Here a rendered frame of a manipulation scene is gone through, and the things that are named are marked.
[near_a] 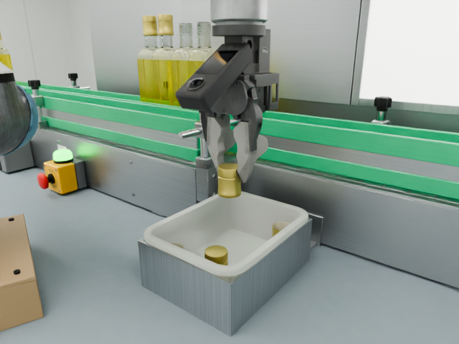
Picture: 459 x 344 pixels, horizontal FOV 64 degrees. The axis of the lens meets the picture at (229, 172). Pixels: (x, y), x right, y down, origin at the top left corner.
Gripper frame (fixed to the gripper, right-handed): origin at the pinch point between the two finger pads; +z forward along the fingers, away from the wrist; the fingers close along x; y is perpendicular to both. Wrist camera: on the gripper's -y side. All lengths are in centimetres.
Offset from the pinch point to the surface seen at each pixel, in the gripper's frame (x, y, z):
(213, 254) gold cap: -1.6, -5.7, 10.6
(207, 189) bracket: 10.6, 6.7, 7.4
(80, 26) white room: 577, 319, -51
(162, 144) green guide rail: 23.9, 8.2, 1.3
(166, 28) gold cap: 34.4, 20.4, -21.4
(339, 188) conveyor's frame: -10.3, 16.6, 5.3
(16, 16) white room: 613, 233, -64
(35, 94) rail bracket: 71, 5, -6
